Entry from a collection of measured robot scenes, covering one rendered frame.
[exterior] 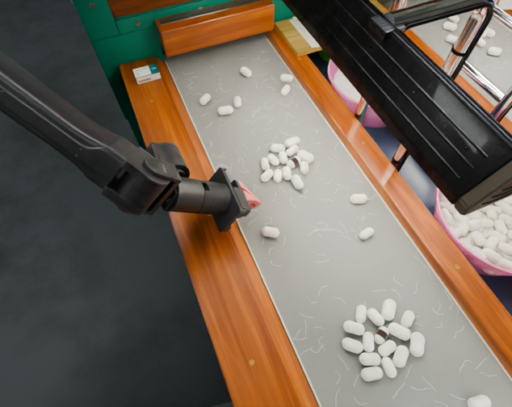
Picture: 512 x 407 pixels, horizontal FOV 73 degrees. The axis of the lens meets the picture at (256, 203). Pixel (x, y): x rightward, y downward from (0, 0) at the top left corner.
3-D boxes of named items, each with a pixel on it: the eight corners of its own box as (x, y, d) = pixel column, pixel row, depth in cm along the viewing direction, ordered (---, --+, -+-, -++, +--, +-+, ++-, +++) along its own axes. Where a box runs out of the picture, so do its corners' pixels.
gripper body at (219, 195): (228, 167, 63) (195, 160, 58) (249, 211, 58) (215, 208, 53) (209, 190, 67) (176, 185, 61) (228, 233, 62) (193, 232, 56)
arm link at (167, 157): (116, 212, 49) (149, 171, 46) (100, 158, 55) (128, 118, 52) (181, 224, 58) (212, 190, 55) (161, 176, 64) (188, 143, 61)
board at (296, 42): (297, 56, 92) (297, 52, 91) (274, 26, 99) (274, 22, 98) (400, 27, 98) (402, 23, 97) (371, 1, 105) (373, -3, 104)
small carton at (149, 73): (137, 84, 86) (135, 77, 84) (134, 76, 88) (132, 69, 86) (161, 78, 87) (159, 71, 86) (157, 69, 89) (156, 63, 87)
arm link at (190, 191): (160, 218, 53) (177, 193, 50) (148, 186, 56) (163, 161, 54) (197, 220, 58) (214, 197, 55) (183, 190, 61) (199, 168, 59)
